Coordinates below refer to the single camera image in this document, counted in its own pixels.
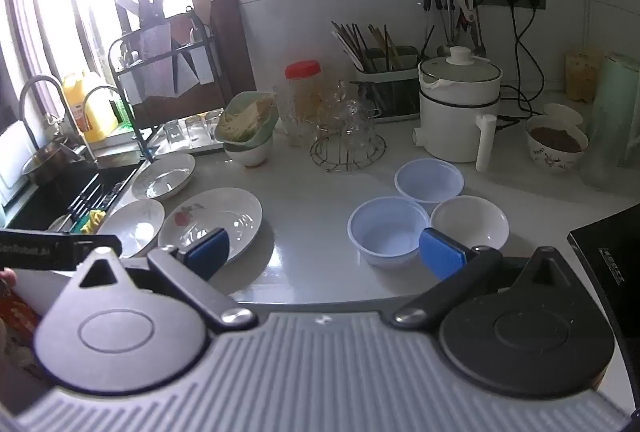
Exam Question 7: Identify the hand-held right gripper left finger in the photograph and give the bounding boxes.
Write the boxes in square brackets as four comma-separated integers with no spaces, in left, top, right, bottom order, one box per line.
[75,228,260,334]

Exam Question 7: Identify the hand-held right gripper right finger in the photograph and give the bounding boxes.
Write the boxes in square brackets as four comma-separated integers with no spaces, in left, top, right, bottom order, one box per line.
[390,228,578,330]

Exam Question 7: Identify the plain white ceramic bowl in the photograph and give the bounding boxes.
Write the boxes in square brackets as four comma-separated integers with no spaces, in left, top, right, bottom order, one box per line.
[430,195,510,252]

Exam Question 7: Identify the red flower print plate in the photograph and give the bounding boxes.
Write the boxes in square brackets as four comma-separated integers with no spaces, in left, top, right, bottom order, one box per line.
[157,187,263,269]

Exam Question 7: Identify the translucent plastic bowl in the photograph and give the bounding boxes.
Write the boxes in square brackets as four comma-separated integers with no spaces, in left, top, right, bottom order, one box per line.
[348,197,430,268]
[395,158,465,204]

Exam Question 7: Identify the small leaf print plate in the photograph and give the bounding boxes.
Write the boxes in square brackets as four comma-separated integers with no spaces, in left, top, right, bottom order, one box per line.
[96,199,166,259]

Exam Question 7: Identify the large leaf print plate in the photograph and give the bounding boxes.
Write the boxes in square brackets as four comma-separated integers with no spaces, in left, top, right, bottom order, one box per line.
[131,153,197,200]

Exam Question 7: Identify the black sink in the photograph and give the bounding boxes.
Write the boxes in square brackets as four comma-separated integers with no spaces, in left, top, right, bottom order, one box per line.
[5,152,146,233]

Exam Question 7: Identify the yellow sponge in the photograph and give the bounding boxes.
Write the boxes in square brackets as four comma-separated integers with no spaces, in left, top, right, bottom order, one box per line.
[82,208,108,233]

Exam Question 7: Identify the black sink drain rack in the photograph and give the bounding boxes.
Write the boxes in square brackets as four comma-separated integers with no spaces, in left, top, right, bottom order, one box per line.
[65,172,126,233]

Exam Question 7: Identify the steel pot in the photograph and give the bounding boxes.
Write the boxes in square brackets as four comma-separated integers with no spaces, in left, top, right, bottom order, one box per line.
[21,139,83,185]

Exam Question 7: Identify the white bowl with orange foot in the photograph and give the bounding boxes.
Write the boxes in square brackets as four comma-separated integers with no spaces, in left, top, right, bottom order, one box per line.
[223,135,273,168]

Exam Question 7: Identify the steel tray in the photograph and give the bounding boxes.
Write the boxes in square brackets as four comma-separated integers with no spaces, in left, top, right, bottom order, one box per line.
[147,112,236,159]

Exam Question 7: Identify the green strainer basket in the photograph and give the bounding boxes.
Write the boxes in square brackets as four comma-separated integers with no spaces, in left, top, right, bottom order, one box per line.
[214,91,278,145]

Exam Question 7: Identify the clear glass tumbler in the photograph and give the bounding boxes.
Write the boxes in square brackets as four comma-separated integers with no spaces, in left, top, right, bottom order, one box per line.
[162,119,183,148]
[184,115,205,143]
[204,109,225,140]

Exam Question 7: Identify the white electric pot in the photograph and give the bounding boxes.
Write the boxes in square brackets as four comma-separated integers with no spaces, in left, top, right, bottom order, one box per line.
[412,45,503,170]

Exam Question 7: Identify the patterned bowl with brown contents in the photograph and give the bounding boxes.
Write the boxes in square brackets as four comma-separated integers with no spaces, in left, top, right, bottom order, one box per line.
[525,115,590,173]

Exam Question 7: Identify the dried noodles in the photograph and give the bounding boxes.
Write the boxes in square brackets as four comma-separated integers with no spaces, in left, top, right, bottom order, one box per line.
[220,93,276,138]

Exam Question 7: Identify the yellow oil bottle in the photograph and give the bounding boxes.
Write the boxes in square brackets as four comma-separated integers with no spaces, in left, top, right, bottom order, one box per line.
[62,71,121,143]

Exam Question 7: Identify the green bottle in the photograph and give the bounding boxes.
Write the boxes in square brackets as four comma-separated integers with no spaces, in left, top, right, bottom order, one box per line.
[111,97,132,128]

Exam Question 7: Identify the green chopstick holder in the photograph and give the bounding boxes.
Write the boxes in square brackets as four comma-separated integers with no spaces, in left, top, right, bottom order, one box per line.
[354,46,421,122]

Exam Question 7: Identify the black dish rack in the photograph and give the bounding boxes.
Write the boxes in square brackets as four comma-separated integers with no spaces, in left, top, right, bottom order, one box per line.
[567,207,640,308]

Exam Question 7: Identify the steel faucet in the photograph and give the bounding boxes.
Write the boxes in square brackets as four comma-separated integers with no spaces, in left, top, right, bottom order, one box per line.
[82,85,151,163]
[19,75,83,148]

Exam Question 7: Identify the clear jar with red lid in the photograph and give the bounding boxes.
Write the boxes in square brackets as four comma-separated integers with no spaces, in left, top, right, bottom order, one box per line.
[276,60,322,145]

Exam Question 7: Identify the black metal knife rack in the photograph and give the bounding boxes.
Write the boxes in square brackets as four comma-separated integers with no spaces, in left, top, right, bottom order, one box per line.
[107,7,226,153]

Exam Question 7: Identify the small white dish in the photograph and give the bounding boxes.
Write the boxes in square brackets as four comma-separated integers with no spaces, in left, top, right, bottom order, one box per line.
[542,102,585,128]

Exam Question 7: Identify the steel cleaver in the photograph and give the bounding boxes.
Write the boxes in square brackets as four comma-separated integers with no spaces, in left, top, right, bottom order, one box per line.
[140,25,173,96]

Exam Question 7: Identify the brown wooden cutting board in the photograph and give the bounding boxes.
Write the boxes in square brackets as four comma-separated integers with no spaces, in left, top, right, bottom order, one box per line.
[135,0,257,128]

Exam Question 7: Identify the bundle of chopsticks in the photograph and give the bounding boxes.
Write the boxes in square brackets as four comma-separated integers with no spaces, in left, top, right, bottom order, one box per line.
[331,20,406,70]

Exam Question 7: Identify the yellow packet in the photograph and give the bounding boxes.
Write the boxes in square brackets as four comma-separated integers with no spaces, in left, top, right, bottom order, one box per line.
[565,50,603,88]

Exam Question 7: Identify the pale green kettle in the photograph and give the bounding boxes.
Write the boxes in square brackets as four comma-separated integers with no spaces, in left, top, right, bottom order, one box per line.
[582,52,640,190]

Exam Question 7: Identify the wooden spatula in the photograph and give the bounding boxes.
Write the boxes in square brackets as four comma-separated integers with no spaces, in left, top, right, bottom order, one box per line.
[190,0,213,28]

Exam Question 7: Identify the set of kitchen knives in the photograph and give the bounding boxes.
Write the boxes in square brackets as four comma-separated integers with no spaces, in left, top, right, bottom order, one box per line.
[115,0,168,33]

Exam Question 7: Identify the round wire rack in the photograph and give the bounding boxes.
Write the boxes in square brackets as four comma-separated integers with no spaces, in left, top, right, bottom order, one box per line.
[310,132,388,173]

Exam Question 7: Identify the black power cable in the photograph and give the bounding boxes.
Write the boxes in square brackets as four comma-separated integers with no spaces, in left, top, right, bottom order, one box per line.
[500,0,548,133]

